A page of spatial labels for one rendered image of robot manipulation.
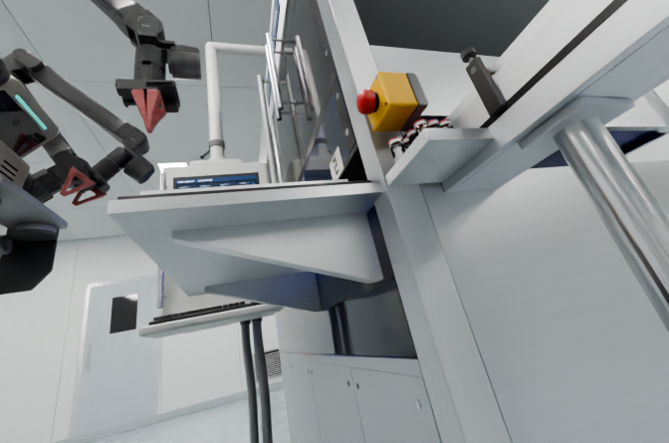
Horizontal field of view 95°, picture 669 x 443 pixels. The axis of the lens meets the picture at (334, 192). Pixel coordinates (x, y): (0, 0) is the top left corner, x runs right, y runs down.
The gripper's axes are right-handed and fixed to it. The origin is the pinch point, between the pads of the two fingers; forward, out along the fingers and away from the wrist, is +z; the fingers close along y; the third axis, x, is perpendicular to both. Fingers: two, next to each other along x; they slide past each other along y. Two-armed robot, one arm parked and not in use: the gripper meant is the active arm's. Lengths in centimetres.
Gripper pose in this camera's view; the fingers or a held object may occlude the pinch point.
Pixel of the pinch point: (148, 127)
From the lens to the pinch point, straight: 69.3
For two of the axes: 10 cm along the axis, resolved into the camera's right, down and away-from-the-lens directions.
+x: -2.6, 4.5, 8.5
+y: 9.4, -0.9, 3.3
